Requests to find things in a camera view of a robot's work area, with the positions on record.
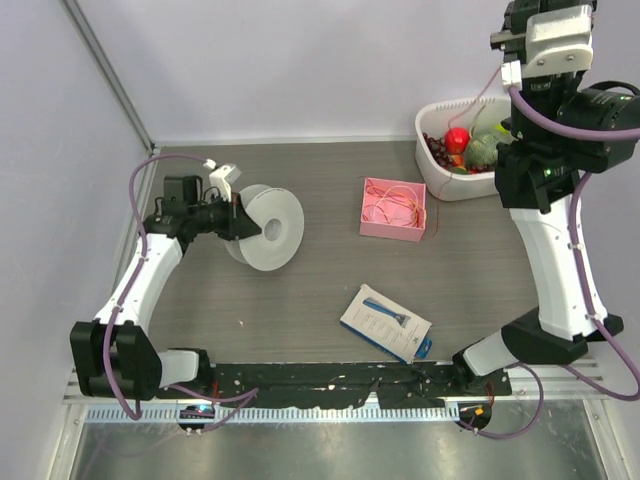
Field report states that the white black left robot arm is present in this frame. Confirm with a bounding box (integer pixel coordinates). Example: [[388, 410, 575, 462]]
[[70, 171, 262, 401]]

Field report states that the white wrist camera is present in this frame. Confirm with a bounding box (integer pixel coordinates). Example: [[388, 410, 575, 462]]
[[204, 159, 241, 203], [501, 4, 593, 89]]

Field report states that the white cable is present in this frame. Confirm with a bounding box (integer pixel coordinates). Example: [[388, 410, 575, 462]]
[[364, 183, 424, 224]]

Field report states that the white slotted cable duct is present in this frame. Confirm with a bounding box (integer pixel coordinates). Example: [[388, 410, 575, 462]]
[[85, 403, 460, 424]]

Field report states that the red grape bunch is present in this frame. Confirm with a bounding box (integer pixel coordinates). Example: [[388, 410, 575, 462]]
[[422, 132, 496, 175]]

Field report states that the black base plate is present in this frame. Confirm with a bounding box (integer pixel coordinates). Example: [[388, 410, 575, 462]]
[[181, 362, 512, 410]]

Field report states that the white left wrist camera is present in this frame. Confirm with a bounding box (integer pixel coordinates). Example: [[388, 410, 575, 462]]
[[204, 159, 241, 203]]

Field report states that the white plastic basket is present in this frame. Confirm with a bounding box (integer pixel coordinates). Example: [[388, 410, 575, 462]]
[[414, 96, 510, 202]]

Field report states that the red apple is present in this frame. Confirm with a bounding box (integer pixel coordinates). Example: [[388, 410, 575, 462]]
[[444, 127, 471, 155]]

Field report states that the red cable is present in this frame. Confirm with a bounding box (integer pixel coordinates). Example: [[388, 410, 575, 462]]
[[429, 64, 504, 241]]

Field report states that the yellow green pear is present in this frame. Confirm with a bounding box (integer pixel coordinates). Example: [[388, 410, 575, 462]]
[[493, 123, 510, 138]]

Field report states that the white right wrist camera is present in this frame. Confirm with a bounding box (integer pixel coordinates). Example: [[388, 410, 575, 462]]
[[501, 4, 593, 89]]

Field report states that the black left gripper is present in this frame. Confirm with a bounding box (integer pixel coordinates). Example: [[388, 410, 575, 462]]
[[189, 191, 261, 241]]

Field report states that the pink open box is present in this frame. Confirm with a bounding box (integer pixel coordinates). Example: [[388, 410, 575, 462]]
[[359, 177, 428, 243]]

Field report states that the razor blister package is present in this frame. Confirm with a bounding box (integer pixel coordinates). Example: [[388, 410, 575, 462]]
[[340, 284, 432, 365]]

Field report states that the green melon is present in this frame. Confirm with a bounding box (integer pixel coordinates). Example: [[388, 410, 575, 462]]
[[464, 131, 501, 169]]

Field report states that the white perforated cable spool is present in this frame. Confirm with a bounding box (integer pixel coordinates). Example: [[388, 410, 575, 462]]
[[222, 184, 305, 272]]

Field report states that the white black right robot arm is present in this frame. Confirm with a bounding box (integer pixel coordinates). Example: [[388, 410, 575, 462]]
[[451, 1, 639, 395]]

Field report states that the orange cable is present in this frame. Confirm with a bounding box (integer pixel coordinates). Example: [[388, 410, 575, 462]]
[[387, 192, 427, 229]]

